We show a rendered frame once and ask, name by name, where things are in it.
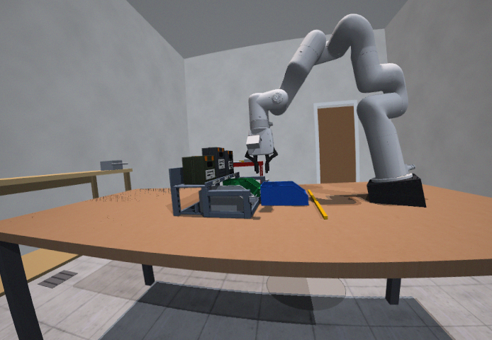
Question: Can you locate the dark grey case with orange latches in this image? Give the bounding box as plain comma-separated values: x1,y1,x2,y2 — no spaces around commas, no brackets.
225,150,234,176
202,147,226,179

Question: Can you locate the green open bin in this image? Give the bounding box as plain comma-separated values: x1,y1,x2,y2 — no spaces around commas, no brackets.
223,178,261,197

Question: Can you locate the yellow bar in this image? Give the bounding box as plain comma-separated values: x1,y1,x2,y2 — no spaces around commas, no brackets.
308,190,328,220

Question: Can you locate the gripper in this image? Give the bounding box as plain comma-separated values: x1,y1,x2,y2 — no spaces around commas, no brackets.
245,127,278,174

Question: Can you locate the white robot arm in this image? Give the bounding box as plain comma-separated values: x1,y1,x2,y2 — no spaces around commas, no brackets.
248,14,415,183

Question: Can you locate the olive green case with orange latches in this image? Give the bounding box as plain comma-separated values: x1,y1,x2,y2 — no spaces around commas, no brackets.
182,156,216,185

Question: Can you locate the grey metal shelf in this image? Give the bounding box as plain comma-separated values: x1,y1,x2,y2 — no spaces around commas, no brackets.
169,167,269,219

